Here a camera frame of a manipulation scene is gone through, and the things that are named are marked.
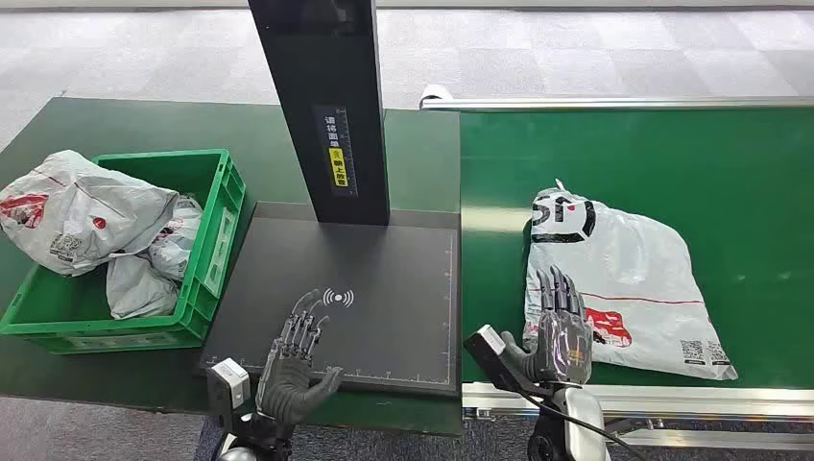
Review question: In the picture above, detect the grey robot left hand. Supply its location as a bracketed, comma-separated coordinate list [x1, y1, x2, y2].
[253, 289, 346, 426]

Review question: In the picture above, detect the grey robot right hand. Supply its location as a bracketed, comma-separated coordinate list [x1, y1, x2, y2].
[500, 265, 594, 387]

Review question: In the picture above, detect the white mailer bag black logo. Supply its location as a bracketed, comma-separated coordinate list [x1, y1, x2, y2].
[522, 180, 739, 382]

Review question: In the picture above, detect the green conveyor belt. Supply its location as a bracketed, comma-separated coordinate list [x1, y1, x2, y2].
[459, 108, 814, 391]

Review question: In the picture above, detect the white conveyor roller end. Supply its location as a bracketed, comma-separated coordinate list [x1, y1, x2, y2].
[419, 84, 455, 109]

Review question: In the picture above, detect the black scanner base platform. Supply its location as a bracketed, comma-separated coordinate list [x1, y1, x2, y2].
[198, 201, 461, 400]

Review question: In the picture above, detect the green plastic crate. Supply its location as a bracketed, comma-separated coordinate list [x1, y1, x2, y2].
[0, 148, 248, 355]

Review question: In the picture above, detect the small crumpled white mailer bag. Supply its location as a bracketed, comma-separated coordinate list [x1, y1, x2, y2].
[147, 193, 204, 283]

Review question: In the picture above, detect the black yellow column label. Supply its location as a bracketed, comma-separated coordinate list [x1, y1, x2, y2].
[311, 105, 359, 198]

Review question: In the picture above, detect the large white mailer bag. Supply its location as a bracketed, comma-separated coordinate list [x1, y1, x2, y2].
[0, 150, 180, 278]

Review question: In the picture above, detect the black scanner column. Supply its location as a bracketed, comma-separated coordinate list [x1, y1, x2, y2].
[247, 0, 392, 227]

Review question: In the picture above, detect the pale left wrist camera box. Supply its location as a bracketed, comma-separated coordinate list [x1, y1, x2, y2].
[205, 357, 251, 434]

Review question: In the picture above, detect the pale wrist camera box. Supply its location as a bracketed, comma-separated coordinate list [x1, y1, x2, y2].
[463, 325, 530, 397]
[205, 357, 251, 434]

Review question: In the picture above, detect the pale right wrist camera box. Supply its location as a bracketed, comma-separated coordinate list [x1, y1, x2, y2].
[463, 325, 530, 397]

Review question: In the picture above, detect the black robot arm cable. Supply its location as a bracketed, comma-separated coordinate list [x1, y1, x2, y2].
[515, 389, 645, 461]

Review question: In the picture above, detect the wide silver conveyor rail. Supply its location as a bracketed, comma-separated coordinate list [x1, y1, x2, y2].
[462, 381, 814, 425]

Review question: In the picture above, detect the silver conveyor frame bar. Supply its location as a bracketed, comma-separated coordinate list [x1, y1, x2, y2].
[604, 427, 814, 453]

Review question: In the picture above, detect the thin silver conveyor rail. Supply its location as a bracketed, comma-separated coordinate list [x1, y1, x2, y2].
[419, 95, 814, 113]

